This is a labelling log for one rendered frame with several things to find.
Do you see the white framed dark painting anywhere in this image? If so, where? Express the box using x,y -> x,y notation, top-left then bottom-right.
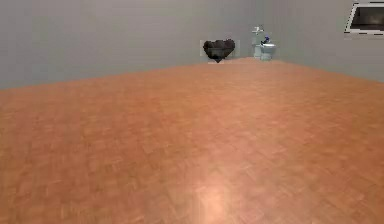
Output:
344,1 -> 384,36

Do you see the black heart-shaped bin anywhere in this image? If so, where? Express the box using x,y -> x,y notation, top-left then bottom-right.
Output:
202,38 -> 237,64

